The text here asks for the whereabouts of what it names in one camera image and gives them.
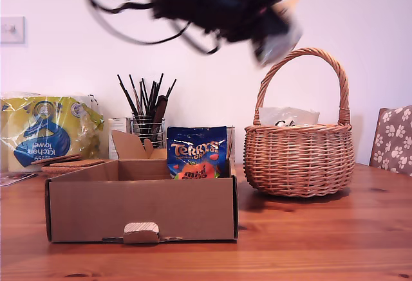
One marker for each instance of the white wall light switch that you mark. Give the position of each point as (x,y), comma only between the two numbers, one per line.
(13,30)

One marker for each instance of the thin black stick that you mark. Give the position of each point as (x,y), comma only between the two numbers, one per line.
(127,94)
(135,93)
(171,87)
(157,85)

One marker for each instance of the square cork mat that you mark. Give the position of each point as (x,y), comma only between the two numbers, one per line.
(58,159)
(87,162)

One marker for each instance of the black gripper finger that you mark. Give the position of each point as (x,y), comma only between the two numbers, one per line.
(272,25)

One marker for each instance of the woven wicker basket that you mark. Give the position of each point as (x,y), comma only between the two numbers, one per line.
(299,165)

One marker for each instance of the white Galaxy mini eggs bag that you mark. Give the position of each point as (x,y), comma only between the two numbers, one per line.
(289,115)
(280,51)

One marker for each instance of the printed magazine sheet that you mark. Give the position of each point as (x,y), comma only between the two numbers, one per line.
(16,178)

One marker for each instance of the open brown cardboard box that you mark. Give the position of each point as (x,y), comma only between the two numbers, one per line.
(145,204)

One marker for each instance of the blue Terry's mini eggs bag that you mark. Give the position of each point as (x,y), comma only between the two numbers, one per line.
(196,149)

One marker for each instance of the white carton box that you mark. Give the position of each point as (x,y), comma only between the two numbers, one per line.
(120,123)

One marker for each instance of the dark brown flat utensil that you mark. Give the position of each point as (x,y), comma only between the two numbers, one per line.
(160,107)

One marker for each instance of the kitchen towel roll pack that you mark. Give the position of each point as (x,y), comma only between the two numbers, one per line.
(48,133)

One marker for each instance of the round cork mat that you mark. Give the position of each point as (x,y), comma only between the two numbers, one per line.
(54,170)

